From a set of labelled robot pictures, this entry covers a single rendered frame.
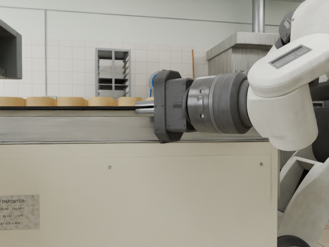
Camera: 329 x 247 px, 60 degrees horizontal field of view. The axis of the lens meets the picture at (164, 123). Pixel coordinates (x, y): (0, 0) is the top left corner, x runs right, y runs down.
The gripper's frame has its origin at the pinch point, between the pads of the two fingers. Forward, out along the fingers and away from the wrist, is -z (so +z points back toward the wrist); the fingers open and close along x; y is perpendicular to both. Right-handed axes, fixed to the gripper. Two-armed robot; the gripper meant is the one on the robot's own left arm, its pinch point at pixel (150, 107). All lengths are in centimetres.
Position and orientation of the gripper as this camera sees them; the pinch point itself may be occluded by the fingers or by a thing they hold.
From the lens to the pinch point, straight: 51.6
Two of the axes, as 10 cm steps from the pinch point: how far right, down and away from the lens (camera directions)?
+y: -6.3, 0.2, -7.8
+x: -0.1, -10.0, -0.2
